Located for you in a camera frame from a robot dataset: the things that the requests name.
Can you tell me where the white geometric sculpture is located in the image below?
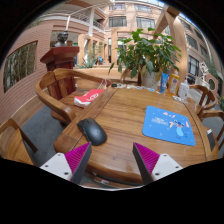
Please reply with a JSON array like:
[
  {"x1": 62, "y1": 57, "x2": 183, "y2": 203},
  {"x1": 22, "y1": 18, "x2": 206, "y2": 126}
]
[{"x1": 199, "y1": 62, "x2": 210, "y2": 83}]

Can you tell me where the yellow liquid bottle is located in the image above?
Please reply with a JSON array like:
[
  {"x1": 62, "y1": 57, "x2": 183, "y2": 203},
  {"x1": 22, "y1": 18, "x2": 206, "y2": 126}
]
[{"x1": 169, "y1": 69, "x2": 181, "y2": 96}]

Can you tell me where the dark red wooden pedestal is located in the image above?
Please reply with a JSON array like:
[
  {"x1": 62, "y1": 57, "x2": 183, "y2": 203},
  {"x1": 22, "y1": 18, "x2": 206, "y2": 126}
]
[{"x1": 39, "y1": 45, "x2": 80, "y2": 101}]

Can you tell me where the black computer mouse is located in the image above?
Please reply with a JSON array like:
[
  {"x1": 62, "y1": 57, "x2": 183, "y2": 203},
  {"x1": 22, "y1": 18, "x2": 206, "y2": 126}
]
[{"x1": 76, "y1": 117, "x2": 108, "y2": 147}]

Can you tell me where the blue squeeze tube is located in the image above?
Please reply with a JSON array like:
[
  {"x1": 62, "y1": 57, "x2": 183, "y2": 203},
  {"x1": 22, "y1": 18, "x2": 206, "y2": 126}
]
[{"x1": 159, "y1": 72, "x2": 170, "y2": 94}]

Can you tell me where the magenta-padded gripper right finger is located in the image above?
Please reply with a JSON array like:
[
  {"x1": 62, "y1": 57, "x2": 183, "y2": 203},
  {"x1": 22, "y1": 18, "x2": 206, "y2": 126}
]
[{"x1": 132, "y1": 142, "x2": 184, "y2": 185}]

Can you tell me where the flat black box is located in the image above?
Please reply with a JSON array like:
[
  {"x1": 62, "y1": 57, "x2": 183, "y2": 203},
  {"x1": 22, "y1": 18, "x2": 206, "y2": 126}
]
[{"x1": 205, "y1": 128, "x2": 218, "y2": 153}]

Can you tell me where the red and white bag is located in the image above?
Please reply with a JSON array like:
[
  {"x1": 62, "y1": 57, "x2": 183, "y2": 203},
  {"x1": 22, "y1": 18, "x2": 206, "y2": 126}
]
[{"x1": 73, "y1": 88, "x2": 105, "y2": 108}]

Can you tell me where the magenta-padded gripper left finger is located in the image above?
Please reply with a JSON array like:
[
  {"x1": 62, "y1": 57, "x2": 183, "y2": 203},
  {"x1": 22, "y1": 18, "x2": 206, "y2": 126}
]
[{"x1": 39, "y1": 142, "x2": 93, "y2": 185}]

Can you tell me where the dark bust statue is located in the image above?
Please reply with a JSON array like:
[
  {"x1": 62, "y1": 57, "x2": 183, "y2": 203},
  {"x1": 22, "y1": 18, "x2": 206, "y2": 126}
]
[{"x1": 53, "y1": 30, "x2": 70, "y2": 48}]

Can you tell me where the clear plastic packet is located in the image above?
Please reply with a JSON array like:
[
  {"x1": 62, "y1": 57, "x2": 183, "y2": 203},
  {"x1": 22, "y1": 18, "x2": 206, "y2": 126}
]
[{"x1": 173, "y1": 94, "x2": 186, "y2": 103}]

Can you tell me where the blue cartoon-print mouse pad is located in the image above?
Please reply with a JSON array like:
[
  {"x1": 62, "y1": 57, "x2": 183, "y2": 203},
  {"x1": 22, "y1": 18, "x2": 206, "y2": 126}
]
[{"x1": 142, "y1": 105, "x2": 197, "y2": 147}]

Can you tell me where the green plant in white pot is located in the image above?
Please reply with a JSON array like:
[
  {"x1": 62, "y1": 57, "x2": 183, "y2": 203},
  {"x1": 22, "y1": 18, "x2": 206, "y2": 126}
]
[{"x1": 108, "y1": 27, "x2": 183, "y2": 90}]

